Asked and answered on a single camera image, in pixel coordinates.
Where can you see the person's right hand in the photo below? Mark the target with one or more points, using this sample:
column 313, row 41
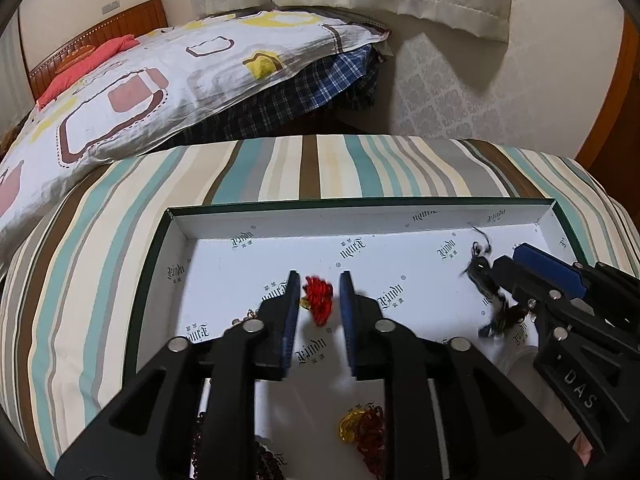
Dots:
column 583, row 448

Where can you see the wall power outlet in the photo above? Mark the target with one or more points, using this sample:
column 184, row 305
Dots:
column 110, row 7

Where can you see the red knotted cord charm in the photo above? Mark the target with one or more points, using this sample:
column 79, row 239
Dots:
column 364, row 428

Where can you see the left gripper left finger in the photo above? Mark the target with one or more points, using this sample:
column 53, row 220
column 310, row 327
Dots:
column 147, row 430

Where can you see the striped tablecloth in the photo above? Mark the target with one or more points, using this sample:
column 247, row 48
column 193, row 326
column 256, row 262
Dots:
column 70, row 268

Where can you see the bed with patterned quilt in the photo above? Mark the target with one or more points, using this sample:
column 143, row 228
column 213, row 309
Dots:
column 139, row 98

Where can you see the red tassel charm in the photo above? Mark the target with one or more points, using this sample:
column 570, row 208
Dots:
column 318, row 299

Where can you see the gold crystal flower brooch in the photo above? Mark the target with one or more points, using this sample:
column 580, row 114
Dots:
column 250, row 314

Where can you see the left striped curtain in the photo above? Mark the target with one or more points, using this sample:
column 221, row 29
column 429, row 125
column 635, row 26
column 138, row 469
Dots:
column 16, row 100

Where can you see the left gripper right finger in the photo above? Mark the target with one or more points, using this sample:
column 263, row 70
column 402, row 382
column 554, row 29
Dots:
column 449, row 412

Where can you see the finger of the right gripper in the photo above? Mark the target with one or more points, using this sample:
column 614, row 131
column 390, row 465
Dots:
column 608, row 294
column 537, row 284

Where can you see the wooden headboard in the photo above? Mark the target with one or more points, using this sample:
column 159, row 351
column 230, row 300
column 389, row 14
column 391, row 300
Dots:
column 137, row 20

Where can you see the red pillow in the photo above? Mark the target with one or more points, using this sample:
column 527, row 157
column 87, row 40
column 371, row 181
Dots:
column 85, row 65

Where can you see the wooden door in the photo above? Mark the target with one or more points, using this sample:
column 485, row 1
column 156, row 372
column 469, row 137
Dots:
column 611, row 151

